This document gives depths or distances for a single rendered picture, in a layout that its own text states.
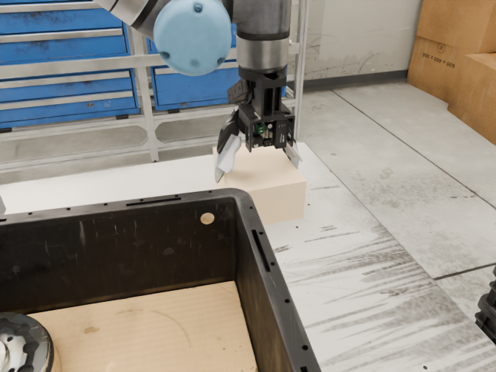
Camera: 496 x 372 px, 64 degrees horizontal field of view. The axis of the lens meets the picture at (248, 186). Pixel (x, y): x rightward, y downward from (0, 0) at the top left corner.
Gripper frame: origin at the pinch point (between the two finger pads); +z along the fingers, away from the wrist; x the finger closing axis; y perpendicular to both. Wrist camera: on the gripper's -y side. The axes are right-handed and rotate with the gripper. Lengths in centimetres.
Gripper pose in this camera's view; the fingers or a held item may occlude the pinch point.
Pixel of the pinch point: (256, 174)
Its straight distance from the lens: 71.1
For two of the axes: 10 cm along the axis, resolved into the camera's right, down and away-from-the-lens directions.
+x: 9.6, -1.6, 2.5
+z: 0.0, 8.4, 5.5
